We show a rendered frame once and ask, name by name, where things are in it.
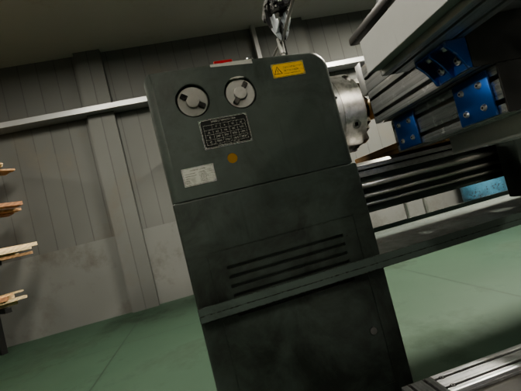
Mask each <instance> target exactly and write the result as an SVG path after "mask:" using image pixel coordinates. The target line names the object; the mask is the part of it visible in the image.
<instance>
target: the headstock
mask: <svg viewBox="0 0 521 391"><path fill-rule="evenodd" d="M252 62H253V63H252V64H237V65H229V66H220V67H210V65H207V66H202V67H193V68H187V69H182V70H176V71H167V72H161V73H156V74H149V75H147V76H146V77H145V79H144V83H143V84H144V89H145V92H146V96H147V101H148V105H149V109H150V114H151V118H152V121H153V125H154V131H155V134H156V138H157V143H158V147H159V151H160V156H161V160H162V163H163V166H164V173H165V176H166V179H167V185H168V188H169V193H170V196H171V201H172V205H174V204H175V203H179V202H185V201H188V200H193V199H198V198H201V197H206V196H211V195H215V194H219V193H222V192H228V191H232V190H235V189H241V188H245V187H248V186H252V185H258V184H261V183H265V182H271V181H274V180H278V179H282V178H287V177H292V176H295V175H300V174H305V173H308V172H311V171H318V170H321V169H324V168H331V167H334V166H337V165H342V164H347V163H350V162H352V160H351V156H350V152H349V148H348V145H347V139H346V137H345V133H344V130H343V124H342V121H341V118H340V113H339V109H338V106H337V103H336V98H335V95H334V91H333V86H332V83H331V80H330V74H329V72H328V68H327V65H326V62H325V61H324V60H323V59H322V58H321V57H320V56H319V55H318V54H314V53H303V54H289V55H281V56H275V57H263V58H257V59H252ZM236 76H244V77H245V79H244V80H243V79H238V80H233V81H231V82H229V80H230V79H231V78H233V77H236Z"/></svg>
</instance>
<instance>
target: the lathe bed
mask: <svg viewBox="0 0 521 391"><path fill-rule="evenodd" d="M357 170H358V173H359V176H360V179H361V184H362V188H363V190H364V196H365V199H366V203H367V207H368V211H369V213H371V212H374V211H377V210H380V209H385V208H388V207H392V206H397V205H400V204H403V203H406V202H411V201H414V200H417V199H422V198H426V197H428V196H434V195H437V194H440V193H443V192H448V191H451V190H455V189H459V188H463V187H465V186H469V185H473V184H477V183H480V182H485V181H488V180H491V179H494V178H499V177H502V176H504V174H503V171H502V166H501V164H500V160H499V156H498V152H497V150H496V146H495V144H494V145H491V146H487V147H482V148H478V149H475V150H472V151H466V152H463V153H459V154H454V153H453V150H452V146H451V144H450V142H446V143H442V144H437V145H433V146H429V147H424V148H420V149H416V150H413V151H406V152H403V153H400V154H393V155H390V156H387V157H380V158H377V159H374V160H370V161H364V162H361V163H357Z"/></svg>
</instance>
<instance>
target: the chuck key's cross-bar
mask: <svg viewBox="0 0 521 391"><path fill-rule="evenodd" d="M294 2H295V0H291V2H290V6H289V9H288V14H287V18H286V21H285V27H284V30H283V33H282V39H283V40H280V41H279V43H283V41H284V39H285V35H286V32H287V28H288V24H289V20H290V17H291V13H292V8H293V5H294ZM278 50H279V49H278V46H277V47H276V49H275V52H274V54H273V56H272V57H275V56H276V54H277V52H278Z"/></svg>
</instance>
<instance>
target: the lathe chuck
mask: <svg viewBox="0 0 521 391"><path fill-rule="evenodd" d="M343 77H348V75H346V74H340V75H335V76H330V80H331V82H332V83H333V85H334V86H335V88H336V90H337V91H338V93H339V95H340V98H341V101H342V104H343V110H344V115H345V121H346V134H345V137H346V139H347V145H348V148H349V152H350V153H353V152H355V151H357V150H358V148H357V149H355V150H354V148H355V147H356V146H357V145H359V144H360V145H362V144H363V142H364V138H365V136H366V132H367V110H366V105H365V101H364V97H363V96H362V94H361V90H360V88H359V86H358V85H357V83H356V81H355V80H354V79H351V80H350V81H348V80H345V79H344V78H343ZM356 119H359V120H360V122H361V124H360V126H359V127H358V128H357V129H355V128H353V122H354V120H356Z"/></svg>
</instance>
